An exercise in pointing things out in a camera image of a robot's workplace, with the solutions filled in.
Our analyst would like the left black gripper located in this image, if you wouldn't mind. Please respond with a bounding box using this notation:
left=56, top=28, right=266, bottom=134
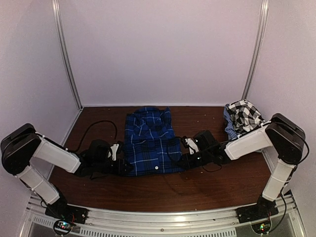
left=93, top=158, right=134, bottom=175

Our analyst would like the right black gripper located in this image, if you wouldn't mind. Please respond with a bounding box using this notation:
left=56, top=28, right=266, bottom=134
left=177, top=149, right=212, bottom=170

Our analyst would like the small blue gingham shirt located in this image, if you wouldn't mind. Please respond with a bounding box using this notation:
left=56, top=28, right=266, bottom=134
left=223, top=104, right=239, bottom=140

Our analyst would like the blue plaid long sleeve shirt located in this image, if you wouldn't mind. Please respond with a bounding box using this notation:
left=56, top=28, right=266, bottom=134
left=123, top=107, right=184, bottom=177

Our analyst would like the black white checked shirt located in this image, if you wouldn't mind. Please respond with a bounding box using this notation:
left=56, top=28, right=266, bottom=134
left=226, top=99, right=266, bottom=135

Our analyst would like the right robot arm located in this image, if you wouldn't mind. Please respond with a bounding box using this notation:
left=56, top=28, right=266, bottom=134
left=175, top=113, right=309, bottom=218

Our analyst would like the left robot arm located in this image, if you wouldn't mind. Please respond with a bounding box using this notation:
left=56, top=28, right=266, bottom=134
left=0, top=123, right=133, bottom=219

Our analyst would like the left green circuit board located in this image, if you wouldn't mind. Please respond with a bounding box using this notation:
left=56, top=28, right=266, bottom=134
left=53, top=220, right=73, bottom=235

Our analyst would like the green circuit board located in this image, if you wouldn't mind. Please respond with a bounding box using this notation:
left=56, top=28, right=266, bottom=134
left=251, top=222, right=271, bottom=235
left=53, top=220, right=73, bottom=235

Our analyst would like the right green circuit board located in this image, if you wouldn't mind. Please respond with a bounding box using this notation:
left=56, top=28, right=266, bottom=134
left=251, top=222, right=271, bottom=235

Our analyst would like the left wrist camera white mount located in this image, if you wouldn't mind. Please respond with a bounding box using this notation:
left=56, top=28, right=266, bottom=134
left=109, top=143, right=121, bottom=161

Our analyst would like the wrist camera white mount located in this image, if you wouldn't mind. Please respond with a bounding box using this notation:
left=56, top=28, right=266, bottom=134
left=185, top=138, right=199, bottom=155
left=109, top=143, right=121, bottom=161

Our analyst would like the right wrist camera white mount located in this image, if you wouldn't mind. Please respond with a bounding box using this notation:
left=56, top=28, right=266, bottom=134
left=185, top=138, right=199, bottom=155

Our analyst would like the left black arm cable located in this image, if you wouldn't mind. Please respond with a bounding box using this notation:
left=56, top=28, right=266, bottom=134
left=66, top=120, right=118, bottom=154

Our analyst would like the front aluminium rail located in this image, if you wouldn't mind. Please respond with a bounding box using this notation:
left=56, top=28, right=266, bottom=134
left=18, top=195, right=307, bottom=237

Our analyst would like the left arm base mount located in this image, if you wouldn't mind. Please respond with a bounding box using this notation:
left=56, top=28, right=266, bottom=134
left=41, top=192, right=88, bottom=224

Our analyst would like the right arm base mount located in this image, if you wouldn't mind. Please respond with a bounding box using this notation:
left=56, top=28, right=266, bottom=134
left=236, top=193, right=280, bottom=224

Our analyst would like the right aluminium frame post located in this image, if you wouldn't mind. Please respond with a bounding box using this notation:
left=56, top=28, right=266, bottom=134
left=242, top=0, right=269, bottom=99

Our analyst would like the aluminium frame post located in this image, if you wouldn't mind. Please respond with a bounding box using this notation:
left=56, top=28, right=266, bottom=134
left=51, top=0, right=83, bottom=110
left=242, top=0, right=269, bottom=99

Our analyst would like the left aluminium frame post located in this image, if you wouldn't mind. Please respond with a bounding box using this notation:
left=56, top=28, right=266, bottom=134
left=51, top=0, right=83, bottom=110

